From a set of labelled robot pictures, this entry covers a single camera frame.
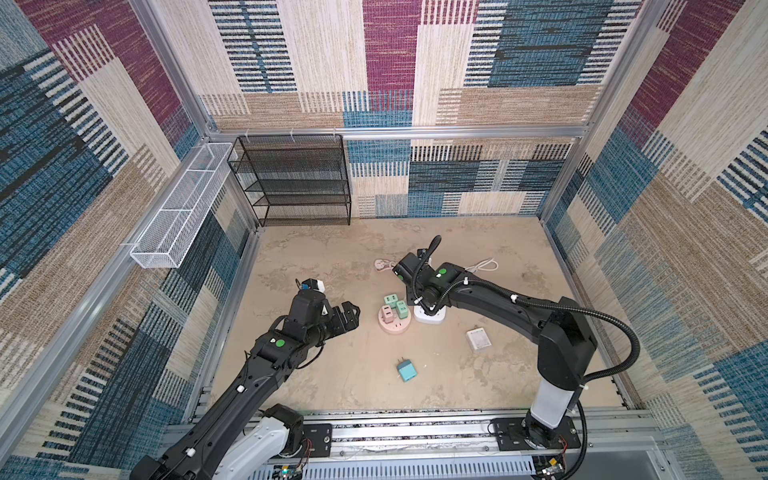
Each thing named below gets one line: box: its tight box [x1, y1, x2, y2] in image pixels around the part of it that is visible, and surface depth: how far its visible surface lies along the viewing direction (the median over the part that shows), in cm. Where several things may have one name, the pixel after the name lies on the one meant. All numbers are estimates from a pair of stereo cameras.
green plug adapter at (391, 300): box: [384, 294, 399, 309], surface depth 92 cm
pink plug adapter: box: [381, 305, 394, 324], surface depth 91 cm
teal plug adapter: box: [396, 357, 418, 382], surface depth 85 cm
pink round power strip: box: [378, 308, 412, 335], surface depth 92 cm
